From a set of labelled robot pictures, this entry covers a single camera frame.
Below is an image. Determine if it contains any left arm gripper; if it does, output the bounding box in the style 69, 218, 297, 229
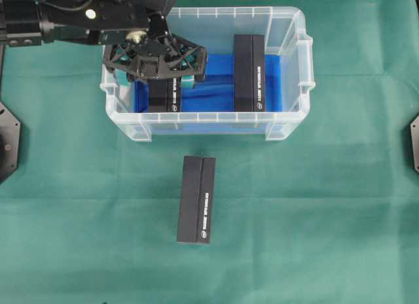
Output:
103, 35, 208, 89

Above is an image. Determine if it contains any black camera box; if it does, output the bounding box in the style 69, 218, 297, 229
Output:
177, 156, 216, 244
234, 35, 266, 112
147, 78, 181, 113

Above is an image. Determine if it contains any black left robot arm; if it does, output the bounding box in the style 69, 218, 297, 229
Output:
1, 0, 208, 83

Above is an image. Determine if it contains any clear plastic storage case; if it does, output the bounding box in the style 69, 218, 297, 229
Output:
100, 7, 316, 142

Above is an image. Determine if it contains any blue plastic liner sheet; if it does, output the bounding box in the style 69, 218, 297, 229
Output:
134, 52, 283, 134

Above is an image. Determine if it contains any green table cloth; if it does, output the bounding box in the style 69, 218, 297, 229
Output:
1, 0, 418, 303

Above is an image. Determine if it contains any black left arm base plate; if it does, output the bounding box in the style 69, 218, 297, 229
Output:
0, 103, 20, 183

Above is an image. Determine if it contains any black aluminium frame rail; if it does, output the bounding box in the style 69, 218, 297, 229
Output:
0, 45, 5, 89

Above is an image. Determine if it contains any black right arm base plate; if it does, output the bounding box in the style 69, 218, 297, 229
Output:
410, 115, 419, 173

